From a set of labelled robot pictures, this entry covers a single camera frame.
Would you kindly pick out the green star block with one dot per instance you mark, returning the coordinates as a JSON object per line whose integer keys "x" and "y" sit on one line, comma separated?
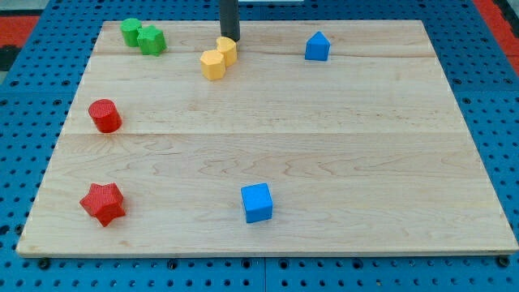
{"x": 151, "y": 40}

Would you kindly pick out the blue cube block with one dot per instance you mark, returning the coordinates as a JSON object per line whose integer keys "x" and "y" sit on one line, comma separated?
{"x": 257, "y": 202}

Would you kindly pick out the yellow rounded block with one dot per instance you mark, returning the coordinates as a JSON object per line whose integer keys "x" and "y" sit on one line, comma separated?
{"x": 228, "y": 48}

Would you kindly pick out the red cylinder block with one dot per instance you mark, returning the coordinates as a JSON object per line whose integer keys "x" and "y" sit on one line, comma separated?
{"x": 105, "y": 115}

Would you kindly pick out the green cylinder block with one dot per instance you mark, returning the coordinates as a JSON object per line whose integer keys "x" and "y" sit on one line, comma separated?
{"x": 130, "y": 30}

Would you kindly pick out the yellow hexagon block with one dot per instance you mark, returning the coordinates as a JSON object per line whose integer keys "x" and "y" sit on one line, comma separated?
{"x": 212, "y": 64}

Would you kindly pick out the red star block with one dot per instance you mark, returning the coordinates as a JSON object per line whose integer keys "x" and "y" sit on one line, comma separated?
{"x": 104, "y": 202}

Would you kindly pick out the blue triangle block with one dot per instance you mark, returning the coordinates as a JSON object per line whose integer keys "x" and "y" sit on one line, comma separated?
{"x": 317, "y": 47}

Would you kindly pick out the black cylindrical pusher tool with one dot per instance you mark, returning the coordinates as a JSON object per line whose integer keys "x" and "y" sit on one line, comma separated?
{"x": 229, "y": 19}

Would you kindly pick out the wooden board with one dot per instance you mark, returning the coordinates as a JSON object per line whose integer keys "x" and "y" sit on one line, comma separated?
{"x": 365, "y": 154}

